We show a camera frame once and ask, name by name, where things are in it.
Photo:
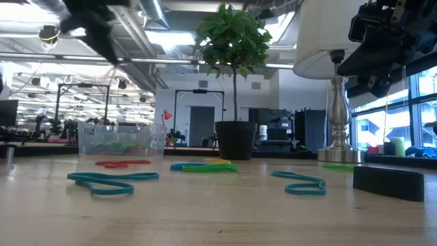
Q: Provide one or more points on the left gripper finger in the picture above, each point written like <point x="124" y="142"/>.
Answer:
<point x="106" y="44"/>
<point x="99" y="46"/>

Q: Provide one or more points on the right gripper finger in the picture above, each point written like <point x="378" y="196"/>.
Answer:
<point x="382" y="66"/>
<point x="382" y="48"/>

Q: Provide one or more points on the green rubber band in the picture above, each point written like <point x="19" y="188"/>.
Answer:
<point x="211" y="168"/>
<point x="338" y="167"/>

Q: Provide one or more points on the black wide rubber band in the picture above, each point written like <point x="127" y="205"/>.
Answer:
<point x="389" y="184"/>

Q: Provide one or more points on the red rubber band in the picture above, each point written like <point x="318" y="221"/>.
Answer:
<point x="116" y="165"/>

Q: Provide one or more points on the blue rubber band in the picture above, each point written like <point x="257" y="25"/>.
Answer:
<point x="102" y="176"/>
<point x="304" y="191"/>
<point x="175" y="166"/>

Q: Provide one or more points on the yellow rubber band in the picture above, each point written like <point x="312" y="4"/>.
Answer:
<point x="218" y="160"/>

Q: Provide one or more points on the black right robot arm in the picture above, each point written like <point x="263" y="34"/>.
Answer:
<point x="426" y="17"/>

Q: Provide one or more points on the clear plastic bin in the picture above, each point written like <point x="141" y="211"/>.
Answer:
<point x="136" y="135"/>

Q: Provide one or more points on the yellow black ceiling reel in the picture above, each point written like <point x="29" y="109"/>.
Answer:
<point x="49" y="33"/>

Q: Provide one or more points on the white shade table lamp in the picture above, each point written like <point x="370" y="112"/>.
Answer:
<point x="317" y="41"/>

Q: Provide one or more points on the green cylinder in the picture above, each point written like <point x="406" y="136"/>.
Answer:
<point x="397" y="147"/>

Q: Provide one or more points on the red desk lamp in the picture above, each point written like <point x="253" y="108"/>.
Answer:
<point x="167" y="114"/>

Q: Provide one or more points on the blue cloth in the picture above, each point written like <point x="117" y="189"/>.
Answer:
<point x="421" y="152"/>

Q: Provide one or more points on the black cabinet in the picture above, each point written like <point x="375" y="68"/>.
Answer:
<point x="310" y="130"/>

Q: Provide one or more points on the black monitor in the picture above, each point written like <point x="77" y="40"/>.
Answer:
<point x="8" y="112"/>

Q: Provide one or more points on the grey door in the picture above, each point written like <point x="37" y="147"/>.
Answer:
<point x="201" y="126"/>

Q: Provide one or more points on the green potted plant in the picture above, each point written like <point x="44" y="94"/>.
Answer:
<point x="232" y="37"/>

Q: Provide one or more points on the white canister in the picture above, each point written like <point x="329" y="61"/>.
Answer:
<point x="263" y="132"/>

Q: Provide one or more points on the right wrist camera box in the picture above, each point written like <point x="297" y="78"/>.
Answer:
<point x="375" y="24"/>

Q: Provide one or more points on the black background gantry frame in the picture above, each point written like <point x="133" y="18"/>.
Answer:
<point x="80" y="85"/>
<point x="199" y="91"/>

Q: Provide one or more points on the silver ceiling duct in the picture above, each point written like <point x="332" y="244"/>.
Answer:
<point x="153" y="12"/>

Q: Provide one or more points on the grey metal post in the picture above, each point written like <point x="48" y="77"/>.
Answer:
<point x="10" y="157"/>

